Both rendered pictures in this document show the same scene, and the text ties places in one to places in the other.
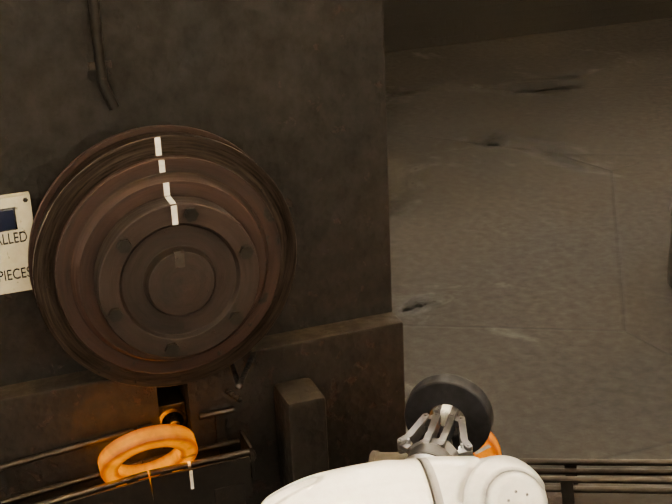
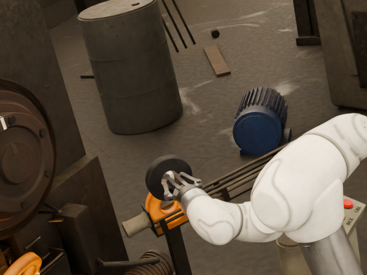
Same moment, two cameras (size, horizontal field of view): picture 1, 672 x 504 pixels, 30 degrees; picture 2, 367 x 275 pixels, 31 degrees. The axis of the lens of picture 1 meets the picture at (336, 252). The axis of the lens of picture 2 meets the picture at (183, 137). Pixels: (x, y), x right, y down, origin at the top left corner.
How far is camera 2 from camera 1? 0.86 m
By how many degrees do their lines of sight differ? 30
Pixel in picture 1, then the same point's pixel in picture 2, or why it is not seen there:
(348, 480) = (295, 152)
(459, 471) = (331, 128)
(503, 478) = (356, 118)
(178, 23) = not seen: outside the picture
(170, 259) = (9, 150)
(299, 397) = (76, 211)
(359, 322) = (76, 165)
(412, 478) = (317, 139)
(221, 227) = (27, 123)
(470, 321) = not seen: hidden behind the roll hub
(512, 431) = not seen: hidden behind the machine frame
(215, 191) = (12, 105)
